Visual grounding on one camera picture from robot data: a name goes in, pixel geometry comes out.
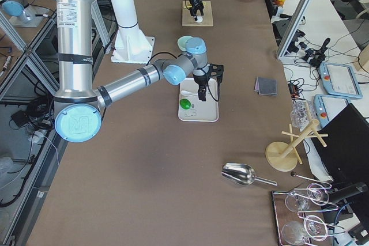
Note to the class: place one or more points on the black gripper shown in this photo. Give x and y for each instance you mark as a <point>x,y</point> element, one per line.
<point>194,0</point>
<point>199,79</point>

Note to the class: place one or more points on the white steamed bun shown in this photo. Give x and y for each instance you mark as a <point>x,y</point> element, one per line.
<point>199,20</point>

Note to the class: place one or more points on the white ceramic spoon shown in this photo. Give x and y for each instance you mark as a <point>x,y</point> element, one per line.
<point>188,93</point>

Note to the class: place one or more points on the light green bowl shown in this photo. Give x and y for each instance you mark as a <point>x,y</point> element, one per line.
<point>182,41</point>

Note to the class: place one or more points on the wooden cutting board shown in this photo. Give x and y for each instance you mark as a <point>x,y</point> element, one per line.
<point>202,21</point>

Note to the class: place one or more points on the cream rabbit tray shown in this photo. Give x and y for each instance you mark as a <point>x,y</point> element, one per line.
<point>200,111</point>

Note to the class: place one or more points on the green lime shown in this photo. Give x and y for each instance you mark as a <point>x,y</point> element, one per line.
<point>185,104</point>

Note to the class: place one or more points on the folded grey cloth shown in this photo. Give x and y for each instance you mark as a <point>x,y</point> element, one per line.
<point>265,86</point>

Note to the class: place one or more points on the metal scoop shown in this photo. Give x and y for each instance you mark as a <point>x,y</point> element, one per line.
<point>243,174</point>

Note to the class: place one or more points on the wooden cup tree stand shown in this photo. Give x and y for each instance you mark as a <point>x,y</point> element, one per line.
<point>284,157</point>

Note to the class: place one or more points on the lower teach pendant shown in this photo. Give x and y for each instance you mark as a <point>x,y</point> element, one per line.
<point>327,107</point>

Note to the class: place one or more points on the teach pendant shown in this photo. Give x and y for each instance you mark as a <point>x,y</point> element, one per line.
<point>340,80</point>
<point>327,107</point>

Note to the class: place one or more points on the upper teach pendant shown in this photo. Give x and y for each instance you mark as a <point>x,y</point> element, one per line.
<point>340,80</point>

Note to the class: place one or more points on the black monitor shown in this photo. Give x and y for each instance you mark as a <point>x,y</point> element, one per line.
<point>346,155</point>

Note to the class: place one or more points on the mirror tray with glass rack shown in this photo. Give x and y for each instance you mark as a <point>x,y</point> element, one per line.
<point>299,215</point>

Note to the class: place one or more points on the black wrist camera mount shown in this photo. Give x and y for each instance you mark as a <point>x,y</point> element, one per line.
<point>216,71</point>

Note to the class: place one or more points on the aluminium frame post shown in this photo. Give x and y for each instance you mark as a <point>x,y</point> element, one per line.
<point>292,27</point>

